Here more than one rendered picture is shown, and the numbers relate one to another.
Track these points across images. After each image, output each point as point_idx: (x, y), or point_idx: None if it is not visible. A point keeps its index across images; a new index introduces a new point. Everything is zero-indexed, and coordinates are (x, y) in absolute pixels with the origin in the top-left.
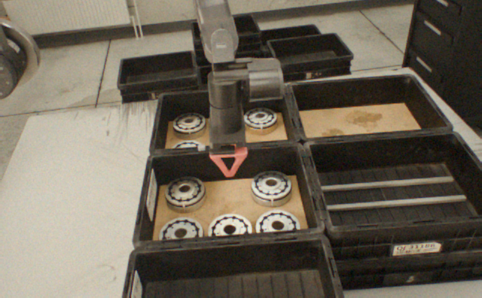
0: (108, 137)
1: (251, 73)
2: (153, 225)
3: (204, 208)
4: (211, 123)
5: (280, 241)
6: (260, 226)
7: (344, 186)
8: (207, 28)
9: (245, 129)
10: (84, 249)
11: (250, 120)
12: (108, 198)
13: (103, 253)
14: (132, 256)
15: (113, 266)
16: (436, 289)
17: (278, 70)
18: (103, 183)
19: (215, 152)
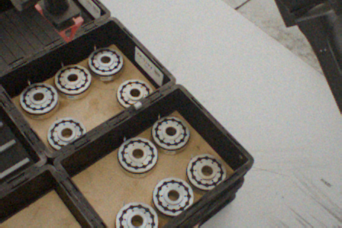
0: (317, 178)
1: None
2: (137, 66)
3: (112, 98)
4: (70, 1)
5: (18, 58)
6: (52, 91)
7: (2, 174)
8: None
9: (43, 10)
10: (197, 72)
11: (143, 210)
12: (230, 115)
13: (181, 75)
14: (106, 11)
15: None
16: None
17: None
18: (251, 125)
19: None
